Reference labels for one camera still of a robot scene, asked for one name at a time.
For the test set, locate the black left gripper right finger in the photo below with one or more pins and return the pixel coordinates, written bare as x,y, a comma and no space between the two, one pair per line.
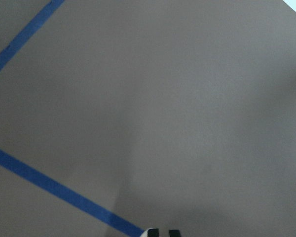
174,233

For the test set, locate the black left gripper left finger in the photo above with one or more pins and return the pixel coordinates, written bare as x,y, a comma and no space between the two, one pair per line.
153,233

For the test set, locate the beige long-sleeve printed shirt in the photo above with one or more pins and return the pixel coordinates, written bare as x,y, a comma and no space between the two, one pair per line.
144,234

